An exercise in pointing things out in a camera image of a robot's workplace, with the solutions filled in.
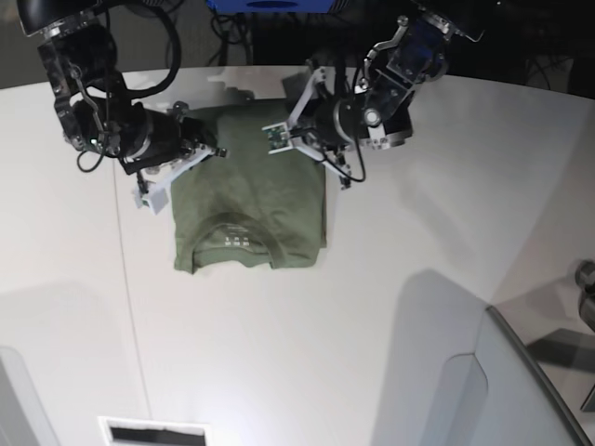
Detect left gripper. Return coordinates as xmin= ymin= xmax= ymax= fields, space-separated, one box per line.
xmin=301 ymin=95 xmax=367 ymax=147

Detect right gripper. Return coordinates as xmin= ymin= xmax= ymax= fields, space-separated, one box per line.
xmin=115 ymin=109 xmax=217 ymax=170

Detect green t-shirt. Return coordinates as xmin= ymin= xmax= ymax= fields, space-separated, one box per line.
xmin=170 ymin=99 xmax=326 ymax=274

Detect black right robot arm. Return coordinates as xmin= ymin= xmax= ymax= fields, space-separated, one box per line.
xmin=17 ymin=1 xmax=214 ymax=175

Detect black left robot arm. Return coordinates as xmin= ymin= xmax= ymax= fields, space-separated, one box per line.
xmin=287 ymin=1 xmax=494 ymax=150

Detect blue box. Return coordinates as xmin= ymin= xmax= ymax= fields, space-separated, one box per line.
xmin=206 ymin=0 xmax=335 ymax=14

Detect metal cylinder fixture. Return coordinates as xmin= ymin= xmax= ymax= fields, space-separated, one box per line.
xmin=575 ymin=259 xmax=595 ymax=332

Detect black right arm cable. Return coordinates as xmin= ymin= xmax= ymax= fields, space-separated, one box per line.
xmin=76 ymin=0 xmax=182 ymax=176

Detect black table leg post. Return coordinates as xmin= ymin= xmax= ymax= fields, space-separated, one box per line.
xmin=250 ymin=12 xmax=279 ymax=65

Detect grey metal rail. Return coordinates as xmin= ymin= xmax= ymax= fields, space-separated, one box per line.
xmin=486 ymin=306 xmax=592 ymax=445

